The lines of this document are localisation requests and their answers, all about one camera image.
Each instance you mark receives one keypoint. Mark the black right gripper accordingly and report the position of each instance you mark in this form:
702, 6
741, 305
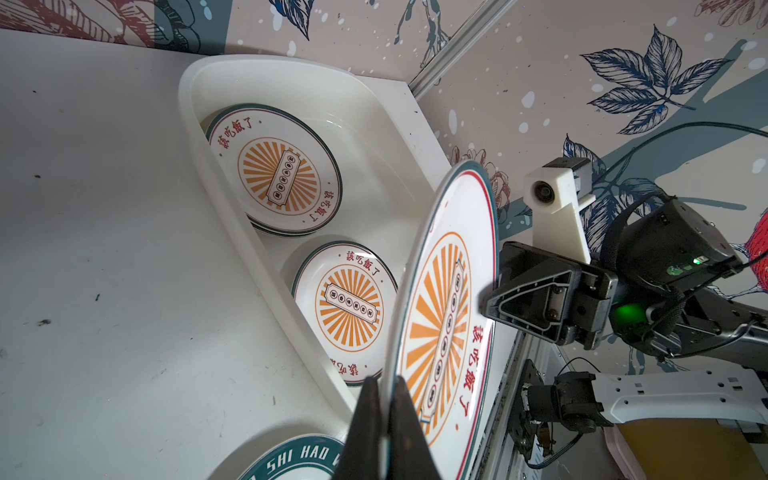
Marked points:
551, 297

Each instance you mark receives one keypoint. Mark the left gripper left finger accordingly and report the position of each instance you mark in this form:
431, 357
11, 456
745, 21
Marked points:
360, 458

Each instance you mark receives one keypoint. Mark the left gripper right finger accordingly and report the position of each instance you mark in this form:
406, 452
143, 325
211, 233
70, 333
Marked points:
409, 453

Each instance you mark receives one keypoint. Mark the green ring plate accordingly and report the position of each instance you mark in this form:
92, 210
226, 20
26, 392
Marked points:
310, 456

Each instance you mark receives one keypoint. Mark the orange sunburst plate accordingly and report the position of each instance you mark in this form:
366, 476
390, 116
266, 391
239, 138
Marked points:
346, 294
283, 174
440, 344

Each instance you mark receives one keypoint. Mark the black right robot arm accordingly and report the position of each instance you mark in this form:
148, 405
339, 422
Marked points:
652, 286

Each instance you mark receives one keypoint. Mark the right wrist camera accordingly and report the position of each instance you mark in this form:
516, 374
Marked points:
556, 194

